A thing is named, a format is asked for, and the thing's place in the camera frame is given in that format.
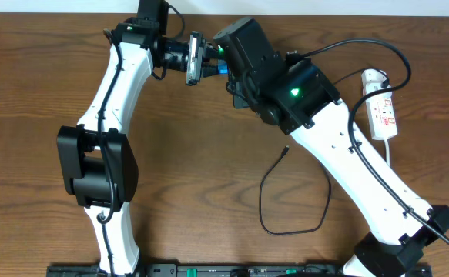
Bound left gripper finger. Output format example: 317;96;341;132
201;65;219;78
203;42;224;61

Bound black USB charging cable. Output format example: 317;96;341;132
258;67;390;236

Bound blue Samsung Galaxy smartphone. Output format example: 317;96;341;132
217;63;228;75

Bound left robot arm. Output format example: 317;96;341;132
47;0;228;276

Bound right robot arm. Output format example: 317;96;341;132
214;17;449;276

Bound white USB charger adapter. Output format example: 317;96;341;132
361;68;392;103

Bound white power strip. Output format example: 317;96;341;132
365;98;398;141

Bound white power strip cord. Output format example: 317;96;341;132
383;138;393;169

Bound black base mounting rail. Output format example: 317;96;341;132
45;262;433;277

